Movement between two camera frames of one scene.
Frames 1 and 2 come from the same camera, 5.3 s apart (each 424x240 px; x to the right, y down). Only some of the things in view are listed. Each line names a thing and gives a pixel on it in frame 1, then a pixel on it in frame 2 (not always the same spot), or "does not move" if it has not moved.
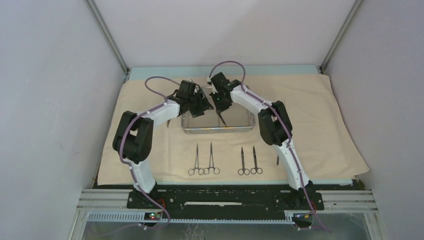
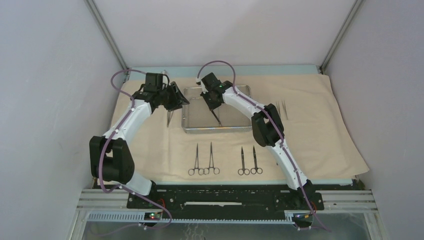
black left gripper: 204,104 -> 178,99
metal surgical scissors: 258,170 does not move
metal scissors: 245,171 does not move
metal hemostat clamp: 216,170 does not move
